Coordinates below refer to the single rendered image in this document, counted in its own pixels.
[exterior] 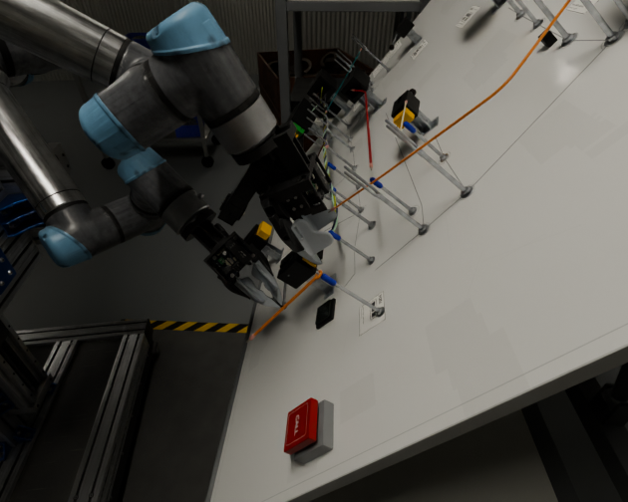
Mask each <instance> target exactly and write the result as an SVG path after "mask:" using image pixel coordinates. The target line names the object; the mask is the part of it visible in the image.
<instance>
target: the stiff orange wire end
mask: <svg viewBox="0 0 628 502"><path fill-rule="evenodd" d="M318 272H319V273H320V274H319V276H318V274H316V275H315V277H314V278H313V279H312V280H311V281H310V282H308V283H307V284H306V285H305V286H304V287H303V288H302V289H301V290H300V291H299V292H298V293H297V294H296V295H295V296H294V297H292V298H291V299H290V300H289V301H288V302H287V303H286V304H285V305H284V306H283V307H282V308H281V309H280V310H279V311H278V312H277V313H275V314H274V315H273V316H272V317H271V318H270V319H269V320H268V321H267V322H266V323H265V324H264V325H263V326H262V327H261V328H260V329H258V330H257V331H256V332H255V333H254V334H252V335H251V336H250V337H249V340H248V341H247V343H248V342H249V341H252V340H253V339H254V338H255V337H256V335H257V334H258V333H259V332H261V331H262V330H263V329H264V328H265V327H266V326H267V325H268V324H269V323H270V322H271V321H272V320H273V319H274V318H276V317H277V316H278V315H279V314H280V313H281V312H282V311H283V310H284V309H285V308H286V307H287V306H288V305H290V304H291V303H292V302H293V301H294V300H295V299H296V298H297V297H298V296H299V295H300V294H301V293H302V292H303V291H305V290H306V289H307V288H308V287H309V286H310V285H311V284H312V283H313V282H314V281H315V280H316V279H317V280H318V279H319V278H320V277H321V276H322V273H323V272H322V270H319V271H318Z"/></svg>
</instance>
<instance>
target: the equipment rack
mask: <svg viewBox="0 0 628 502"><path fill-rule="evenodd" d="M372 1H397V2H372ZM399 1H400V2H399ZM401 1H404V2H401ZM430 1H431V0H275V14H276V33H277V52H278V71H279V89H280V108H281V124H282V125H283V124H285V123H286V122H287V120H288V119H289V117H290V115H291V94H290V66H289V39H288V11H293V37H294V72H295V81H296V78H297V77H298V78H302V24H301V11H319V12H396V13H395V22H394V31H393V40H392V43H393V41H394V35H395V29H396V22H397V15H398V12H399V14H400V12H402V14H401V20H400V23H401V22H402V20H403V19H404V13H405V12H418V16H419V14H420V13H421V12H422V11H423V10H424V8H425V7H426V6H427V5H428V3H429V2H430ZM314 123H315V124H316V125H318V126H319V127H321V128H323V123H322V122H321V121H319V120H318V119H317V118H316V120H315V122H314ZM297 139H298V138H297ZM298 141H299V142H300V144H301V146H302V147H303V149H304V137H302V138H301V139H298Z"/></svg>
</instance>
